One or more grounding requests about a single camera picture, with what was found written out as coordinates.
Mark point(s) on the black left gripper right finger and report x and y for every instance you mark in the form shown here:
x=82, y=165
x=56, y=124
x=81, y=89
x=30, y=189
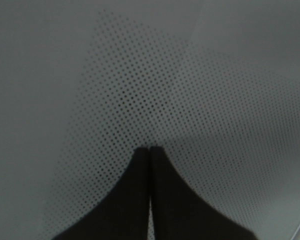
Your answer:
x=178, y=213

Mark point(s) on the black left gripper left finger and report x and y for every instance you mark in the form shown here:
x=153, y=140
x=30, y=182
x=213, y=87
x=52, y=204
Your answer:
x=124, y=213

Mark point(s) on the white microwave door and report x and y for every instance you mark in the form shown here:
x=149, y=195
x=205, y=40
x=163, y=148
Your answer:
x=83, y=83

